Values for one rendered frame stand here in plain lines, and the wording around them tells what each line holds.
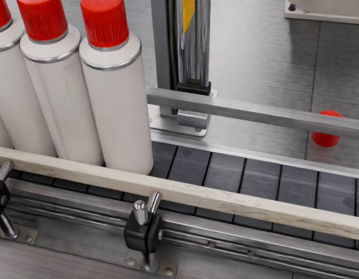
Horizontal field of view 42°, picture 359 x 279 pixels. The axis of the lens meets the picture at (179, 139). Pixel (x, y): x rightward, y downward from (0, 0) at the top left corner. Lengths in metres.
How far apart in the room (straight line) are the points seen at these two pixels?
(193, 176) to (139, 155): 0.07
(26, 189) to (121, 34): 0.22
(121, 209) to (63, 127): 0.10
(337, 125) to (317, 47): 0.31
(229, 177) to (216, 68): 0.24
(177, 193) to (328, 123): 0.15
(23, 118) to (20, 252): 0.13
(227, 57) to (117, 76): 0.35
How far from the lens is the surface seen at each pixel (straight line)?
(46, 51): 0.40
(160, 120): 0.62
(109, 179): 0.46
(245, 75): 0.69
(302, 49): 0.74
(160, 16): 0.52
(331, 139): 0.60
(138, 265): 0.50
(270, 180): 0.50
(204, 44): 0.46
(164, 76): 0.57
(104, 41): 0.37
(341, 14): 0.81
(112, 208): 0.48
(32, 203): 0.54
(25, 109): 0.47
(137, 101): 0.41
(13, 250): 0.48
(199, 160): 0.51
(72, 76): 0.41
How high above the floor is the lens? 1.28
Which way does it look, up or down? 49 degrees down
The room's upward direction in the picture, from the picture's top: 2 degrees counter-clockwise
